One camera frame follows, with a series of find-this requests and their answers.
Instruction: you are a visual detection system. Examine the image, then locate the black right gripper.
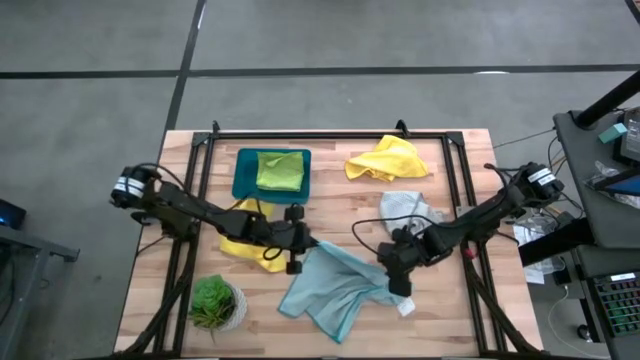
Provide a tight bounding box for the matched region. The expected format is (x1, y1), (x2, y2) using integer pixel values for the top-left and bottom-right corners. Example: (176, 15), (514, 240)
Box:
(378, 227), (441, 297)

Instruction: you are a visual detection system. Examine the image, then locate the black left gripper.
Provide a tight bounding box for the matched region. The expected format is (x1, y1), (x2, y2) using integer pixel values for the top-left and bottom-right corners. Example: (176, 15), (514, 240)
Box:
(273, 203), (320, 275)

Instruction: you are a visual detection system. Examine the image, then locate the light blue teal-edged towel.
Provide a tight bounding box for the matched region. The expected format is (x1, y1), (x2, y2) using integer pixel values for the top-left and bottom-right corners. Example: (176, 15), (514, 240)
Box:
(277, 239), (416, 345)

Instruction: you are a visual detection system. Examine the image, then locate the green microfiber towel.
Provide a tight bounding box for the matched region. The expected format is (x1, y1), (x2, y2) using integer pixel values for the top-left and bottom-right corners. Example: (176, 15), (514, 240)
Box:
(255, 151), (305, 193)

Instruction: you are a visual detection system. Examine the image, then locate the yellow microfiber towel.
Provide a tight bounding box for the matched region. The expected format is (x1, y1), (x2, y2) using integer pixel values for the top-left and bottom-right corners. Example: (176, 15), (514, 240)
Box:
(219, 198), (291, 274)
(344, 134), (430, 183)

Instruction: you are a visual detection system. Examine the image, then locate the grey microfiber towel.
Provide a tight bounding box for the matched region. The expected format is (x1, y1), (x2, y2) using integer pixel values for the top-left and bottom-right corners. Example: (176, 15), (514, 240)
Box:
(378, 190), (449, 236)

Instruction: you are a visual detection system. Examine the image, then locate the teal plastic bin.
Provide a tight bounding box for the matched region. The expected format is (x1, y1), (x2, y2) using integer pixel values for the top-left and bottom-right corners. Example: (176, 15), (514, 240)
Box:
(231, 147), (312, 205)

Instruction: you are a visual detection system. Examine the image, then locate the green plant in white pot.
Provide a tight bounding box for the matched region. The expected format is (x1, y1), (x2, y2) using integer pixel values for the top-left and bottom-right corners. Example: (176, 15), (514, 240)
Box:
(188, 274), (249, 344)

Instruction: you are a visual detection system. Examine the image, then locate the white paper sheet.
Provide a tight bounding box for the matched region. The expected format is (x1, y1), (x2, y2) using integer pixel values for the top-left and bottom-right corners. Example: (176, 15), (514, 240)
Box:
(512, 219), (551, 286)

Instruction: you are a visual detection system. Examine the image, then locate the black desk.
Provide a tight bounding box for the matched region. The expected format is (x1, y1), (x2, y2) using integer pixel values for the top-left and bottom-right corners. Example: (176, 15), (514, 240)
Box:
(569, 244), (640, 360)

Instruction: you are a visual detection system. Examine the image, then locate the grey side desk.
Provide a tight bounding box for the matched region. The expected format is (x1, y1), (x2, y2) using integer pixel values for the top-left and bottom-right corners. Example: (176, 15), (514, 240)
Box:
(552, 107), (640, 251)

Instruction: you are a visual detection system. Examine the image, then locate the colourful backlit keyboard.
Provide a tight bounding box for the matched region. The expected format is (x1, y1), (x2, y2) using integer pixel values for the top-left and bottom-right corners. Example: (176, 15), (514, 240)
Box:
(592, 272), (640, 339)

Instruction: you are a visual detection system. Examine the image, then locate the blue tablet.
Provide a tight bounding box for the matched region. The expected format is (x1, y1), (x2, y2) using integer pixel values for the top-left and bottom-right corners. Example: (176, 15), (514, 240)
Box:
(605, 174), (640, 197)

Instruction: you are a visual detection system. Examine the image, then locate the small teal box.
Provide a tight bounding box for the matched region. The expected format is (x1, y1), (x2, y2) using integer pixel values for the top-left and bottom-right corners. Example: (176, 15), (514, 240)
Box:
(598, 122), (629, 145)

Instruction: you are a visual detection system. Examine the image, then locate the grey metal stand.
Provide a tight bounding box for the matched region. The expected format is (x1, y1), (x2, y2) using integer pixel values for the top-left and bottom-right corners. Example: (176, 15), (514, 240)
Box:
(0, 224), (81, 360)

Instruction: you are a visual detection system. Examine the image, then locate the black diagonal pole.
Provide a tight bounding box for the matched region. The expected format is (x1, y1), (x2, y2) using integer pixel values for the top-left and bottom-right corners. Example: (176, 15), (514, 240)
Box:
(573, 69), (640, 130)

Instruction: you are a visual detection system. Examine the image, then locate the black box with blue light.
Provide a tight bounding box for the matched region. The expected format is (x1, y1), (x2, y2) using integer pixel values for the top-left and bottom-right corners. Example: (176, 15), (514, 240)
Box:
(0, 198), (27, 231)

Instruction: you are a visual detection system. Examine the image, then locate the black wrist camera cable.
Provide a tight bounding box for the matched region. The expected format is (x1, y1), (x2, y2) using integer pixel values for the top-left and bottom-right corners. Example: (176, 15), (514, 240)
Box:
(351, 214), (451, 259)
(227, 196), (284, 262)

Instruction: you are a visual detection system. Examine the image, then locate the black aluminium table frame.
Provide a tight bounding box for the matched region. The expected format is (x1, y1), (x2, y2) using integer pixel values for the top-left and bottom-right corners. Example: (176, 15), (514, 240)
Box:
(113, 119), (551, 360)

